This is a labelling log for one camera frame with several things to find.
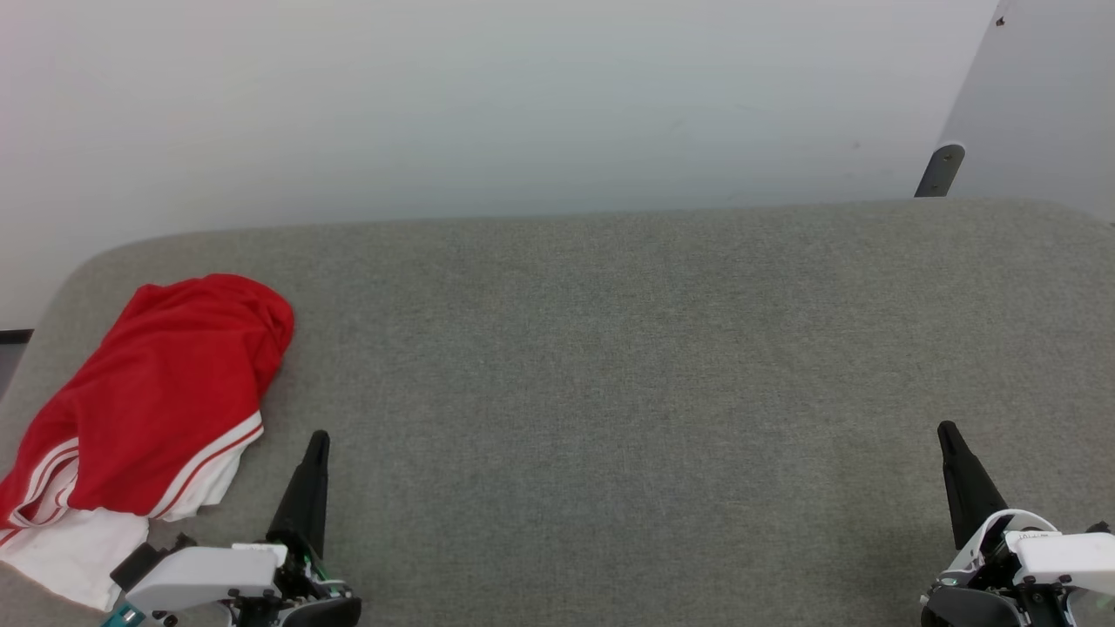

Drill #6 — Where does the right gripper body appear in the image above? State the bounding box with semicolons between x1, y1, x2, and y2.
921;509;1059;627

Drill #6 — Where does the red and white basketball jersey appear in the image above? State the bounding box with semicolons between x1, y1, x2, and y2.
0;273;296;612

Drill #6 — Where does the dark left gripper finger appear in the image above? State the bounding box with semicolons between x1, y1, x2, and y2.
266;430;332;563

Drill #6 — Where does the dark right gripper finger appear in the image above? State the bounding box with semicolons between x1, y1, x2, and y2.
937;421;1010;551

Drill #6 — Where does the grey fabric sofa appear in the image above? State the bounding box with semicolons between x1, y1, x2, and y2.
0;199;1115;627

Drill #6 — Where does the white board panel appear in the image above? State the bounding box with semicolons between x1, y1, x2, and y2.
936;0;1115;223

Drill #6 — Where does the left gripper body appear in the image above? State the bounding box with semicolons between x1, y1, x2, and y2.
231;540;362;627

